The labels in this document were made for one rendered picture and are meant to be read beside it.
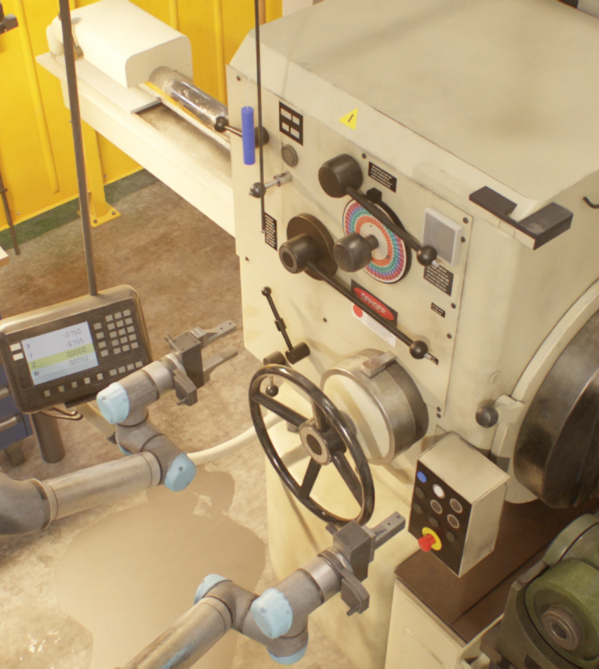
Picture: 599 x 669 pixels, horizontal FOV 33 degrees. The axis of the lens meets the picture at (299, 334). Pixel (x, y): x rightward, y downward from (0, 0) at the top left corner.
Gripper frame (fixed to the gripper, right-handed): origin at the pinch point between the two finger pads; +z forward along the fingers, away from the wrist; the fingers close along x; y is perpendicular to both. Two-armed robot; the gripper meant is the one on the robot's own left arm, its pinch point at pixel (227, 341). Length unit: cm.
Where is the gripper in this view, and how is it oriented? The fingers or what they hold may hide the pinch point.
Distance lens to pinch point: 220.4
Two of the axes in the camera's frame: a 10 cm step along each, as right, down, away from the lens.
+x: 0.0, 7.3, 6.9
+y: -6.5, -5.2, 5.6
